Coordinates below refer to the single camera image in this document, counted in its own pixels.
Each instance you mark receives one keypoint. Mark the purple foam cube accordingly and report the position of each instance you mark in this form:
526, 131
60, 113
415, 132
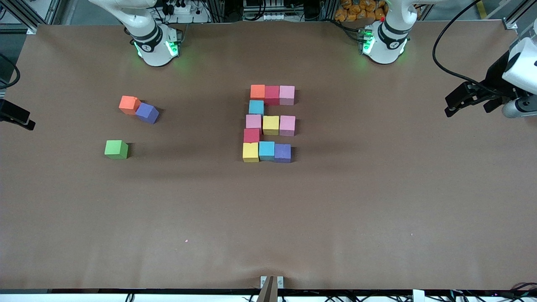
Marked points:
282, 153
147, 112

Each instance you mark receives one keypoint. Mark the metal equipment rack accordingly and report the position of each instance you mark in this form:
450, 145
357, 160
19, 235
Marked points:
268, 12

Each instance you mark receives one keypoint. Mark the red foam cube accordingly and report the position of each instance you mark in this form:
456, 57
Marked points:
251, 136
272, 94

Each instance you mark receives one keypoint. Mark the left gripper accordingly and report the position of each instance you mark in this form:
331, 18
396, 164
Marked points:
494, 82

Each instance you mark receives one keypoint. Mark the aluminium frame profile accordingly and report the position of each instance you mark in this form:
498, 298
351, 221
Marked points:
25, 16
520, 12

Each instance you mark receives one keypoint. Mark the silver metal bracket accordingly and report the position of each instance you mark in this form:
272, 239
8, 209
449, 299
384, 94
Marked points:
280, 282

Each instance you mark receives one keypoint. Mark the green foam cube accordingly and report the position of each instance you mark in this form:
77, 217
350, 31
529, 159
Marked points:
115, 149

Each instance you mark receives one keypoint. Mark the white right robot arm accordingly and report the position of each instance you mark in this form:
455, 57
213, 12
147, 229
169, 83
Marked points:
157, 54

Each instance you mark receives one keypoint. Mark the pile of orange toy fruit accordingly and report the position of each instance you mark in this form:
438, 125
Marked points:
352, 12

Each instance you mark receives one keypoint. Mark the cyan foam cube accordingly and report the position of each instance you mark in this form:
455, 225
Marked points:
256, 107
267, 150

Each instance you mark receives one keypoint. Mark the orange foam cube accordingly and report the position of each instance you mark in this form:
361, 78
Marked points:
128, 104
257, 92

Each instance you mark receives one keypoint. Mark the brown wooden post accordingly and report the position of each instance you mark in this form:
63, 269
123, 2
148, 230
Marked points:
267, 293

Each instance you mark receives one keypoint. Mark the yellow foam cube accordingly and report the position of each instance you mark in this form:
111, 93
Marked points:
250, 152
271, 125

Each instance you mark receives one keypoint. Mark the brown table mat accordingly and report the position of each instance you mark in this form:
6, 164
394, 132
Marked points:
268, 209

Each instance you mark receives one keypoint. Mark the white power strip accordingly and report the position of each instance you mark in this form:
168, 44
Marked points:
188, 16

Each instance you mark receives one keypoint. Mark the pink foam cube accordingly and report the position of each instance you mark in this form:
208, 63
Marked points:
287, 94
287, 125
253, 121

